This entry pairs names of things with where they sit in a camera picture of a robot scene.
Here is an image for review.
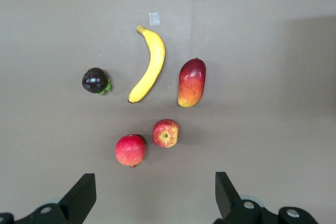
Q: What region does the small clear tape piece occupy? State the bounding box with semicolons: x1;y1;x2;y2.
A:
148;12;161;27

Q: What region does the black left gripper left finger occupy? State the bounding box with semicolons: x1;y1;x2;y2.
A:
0;173;97;224

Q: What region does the red yellow apple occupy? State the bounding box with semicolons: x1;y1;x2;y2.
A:
152;119;181;149

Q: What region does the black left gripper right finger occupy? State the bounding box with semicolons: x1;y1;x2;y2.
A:
213;172;319;224

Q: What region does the red pomegranate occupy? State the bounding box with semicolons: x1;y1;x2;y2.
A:
114;134;147;169

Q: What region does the red orange mango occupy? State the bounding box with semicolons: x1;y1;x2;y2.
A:
177;57;207;109

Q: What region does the dark purple eggplant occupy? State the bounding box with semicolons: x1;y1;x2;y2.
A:
81;67;113;95

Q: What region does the yellow banana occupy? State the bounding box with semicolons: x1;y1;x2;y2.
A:
127;25;167;104

